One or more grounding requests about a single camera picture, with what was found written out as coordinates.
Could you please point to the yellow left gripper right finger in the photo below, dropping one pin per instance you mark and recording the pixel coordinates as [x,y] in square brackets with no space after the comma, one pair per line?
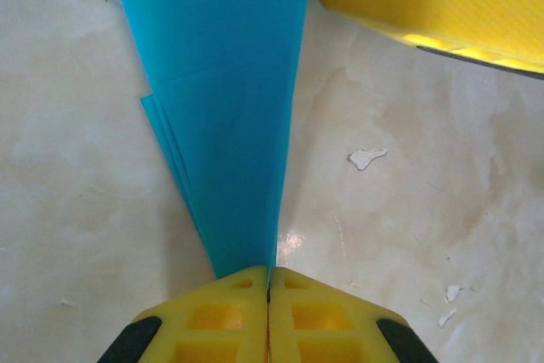
[340,329]

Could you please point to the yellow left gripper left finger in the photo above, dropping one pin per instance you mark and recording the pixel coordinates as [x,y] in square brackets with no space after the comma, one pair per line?
[204,329]

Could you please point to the blue square paper sheet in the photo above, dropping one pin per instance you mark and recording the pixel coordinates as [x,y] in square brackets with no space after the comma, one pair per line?
[229,82]

